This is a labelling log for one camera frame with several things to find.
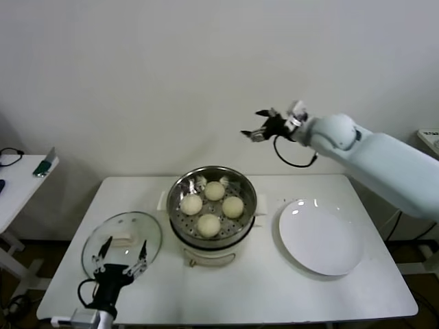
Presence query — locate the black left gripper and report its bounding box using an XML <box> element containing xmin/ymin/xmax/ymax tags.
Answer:
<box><xmin>91</xmin><ymin>235</ymin><xmax>147</xmax><ymax>309</ymax></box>

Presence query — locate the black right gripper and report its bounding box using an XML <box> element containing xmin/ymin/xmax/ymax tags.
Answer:
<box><xmin>241</xmin><ymin>108</ymin><xmax>292</xmax><ymax>143</ymax></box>

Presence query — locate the round glass pot lid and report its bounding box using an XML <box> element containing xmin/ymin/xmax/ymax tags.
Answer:
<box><xmin>81</xmin><ymin>211</ymin><xmax>163</xmax><ymax>279</ymax></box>

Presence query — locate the white steamed baozi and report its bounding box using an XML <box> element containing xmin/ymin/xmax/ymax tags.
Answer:
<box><xmin>180</xmin><ymin>195</ymin><xmax>203</xmax><ymax>216</ymax></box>
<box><xmin>222</xmin><ymin>196</ymin><xmax>245</xmax><ymax>219</ymax></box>
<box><xmin>204</xmin><ymin>181</ymin><xmax>226</xmax><ymax>202</ymax></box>
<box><xmin>196</xmin><ymin>214</ymin><xmax>221</xmax><ymax>239</ymax></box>

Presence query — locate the stainless steel steamer basket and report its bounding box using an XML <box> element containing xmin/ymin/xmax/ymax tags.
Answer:
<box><xmin>156</xmin><ymin>166</ymin><xmax>268</xmax><ymax>245</ymax></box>

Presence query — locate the green flat device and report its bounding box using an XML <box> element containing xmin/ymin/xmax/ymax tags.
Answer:
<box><xmin>32</xmin><ymin>147</ymin><xmax>56</xmax><ymax>178</ymax></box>

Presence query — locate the white round plate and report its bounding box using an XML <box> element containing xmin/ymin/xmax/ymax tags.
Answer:
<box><xmin>278</xmin><ymin>198</ymin><xmax>364</xmax><ymax>277</ymax></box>

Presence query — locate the white side table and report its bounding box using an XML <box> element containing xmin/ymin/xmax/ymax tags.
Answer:
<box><xmin>0</xmin><ymin>154</ymin><xmax>60</xmax><ymax>292</ymax></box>

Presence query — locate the white cabinet with label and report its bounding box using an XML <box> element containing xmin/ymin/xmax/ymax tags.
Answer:
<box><xmin>417</xmin><ymin>128</ymin><xmax>439</xmax><ymax>150</ymax></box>

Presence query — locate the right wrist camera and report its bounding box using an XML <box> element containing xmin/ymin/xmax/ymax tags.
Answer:
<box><xmin>286</xmin><ymin>100</ymin><xmax>311</xmax><ymax>130</ymax></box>

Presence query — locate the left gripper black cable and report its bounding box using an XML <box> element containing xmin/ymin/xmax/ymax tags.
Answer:
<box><xmin>78</xmin><ymin>278</ymin><xmax>100</xmax><ymax>308</ymax></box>

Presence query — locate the black cable on side table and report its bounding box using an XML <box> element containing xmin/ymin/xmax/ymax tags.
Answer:
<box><xmin>0</xmin><ymin>147</ymin><xmax>24</xmax><ymax>168</ymax></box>

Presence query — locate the black wall cable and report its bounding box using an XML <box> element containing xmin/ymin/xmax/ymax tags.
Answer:
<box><xmin>387</xmin><ymin>210</ymin><xmax>439</xmax><ymax>243</ymax></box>

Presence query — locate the white furniture base frame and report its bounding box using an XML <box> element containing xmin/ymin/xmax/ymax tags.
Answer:
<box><xmin>385</xmin><ymin>238</ymin><xmax>439</xmax><ymax>277</ymax></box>

